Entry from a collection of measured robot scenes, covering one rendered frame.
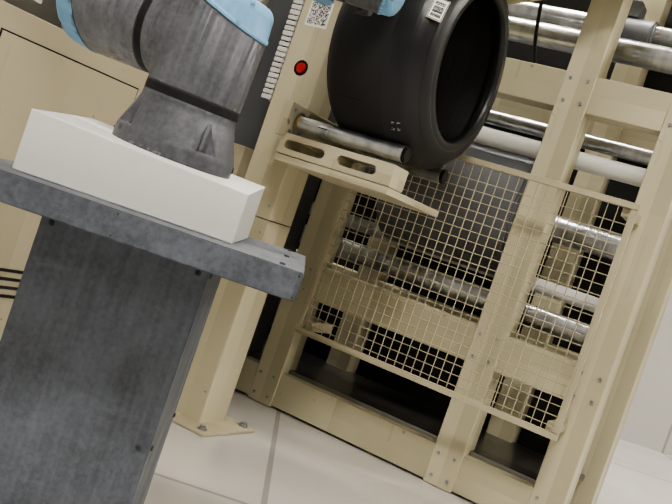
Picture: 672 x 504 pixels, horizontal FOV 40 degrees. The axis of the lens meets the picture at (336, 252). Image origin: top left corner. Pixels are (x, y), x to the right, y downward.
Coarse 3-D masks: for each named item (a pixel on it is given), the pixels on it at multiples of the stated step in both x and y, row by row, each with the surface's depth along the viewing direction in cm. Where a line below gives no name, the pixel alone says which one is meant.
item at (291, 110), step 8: (288, 104) 247; (296, 104) 248; (288, 112) 247; (296, 112) 249; (304, 112) 253; (312, 112) 256; (280, 120) 248; (288, 120) 247; (320, 120) 261; (280, 128) 247; (288, 128) 248; (304, 136) 256; (312, 136) 260; (328, 144) 269; (336, 144) 273; (320, 152) 266
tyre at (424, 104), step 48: (432, 0) 224; (480, 0) 262; (336, 48) 234; (384, 48) 226; (432, 48) 224; (480, 48) 271; (336, 96) 239; (384, 96) 230; (432, 96) 231; (480, 96) 272; (432, 144) 241
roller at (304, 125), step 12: (300, 120) 249; (312, 120) 248; (300, 132) 251; (312, 132) 247; (324, 132) 245; (336, 132) 244; (348, 132) 242; (348, 144) 242; (360, 144) 240; (372, 144) 238; (384, 144) 237; (396, 144) 236; (384, 156) 238; (396, 156) 235; (408, 156) 236
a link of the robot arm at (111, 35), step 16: (64, 0) 142; (80, 0) 140; (96, 0) 139; (112, 0) 138; (128, 0) 137; (64, 16) 143; (80, 16) 141; (96, 16) 139; (112, 16) 138; (128, 16) 137; (80, 32) 143; (96, 32) 141; (112, 32) 139; (128, 32) 137; (96, 48) 144; (112, 48) 141; (128, 48) 139; (128, 64) 144
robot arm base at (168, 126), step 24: (144, 96) 136; (168, 96) 134; (192, 96) 133; (120, 120) 136; (144, 120) 133; (168, 120) 133; (192, 120) 134; (216, 120) 136; (144, 144) 132; (168, 144) 132; (192, 144) 133; (216, 144) 136; (216, 168) 136
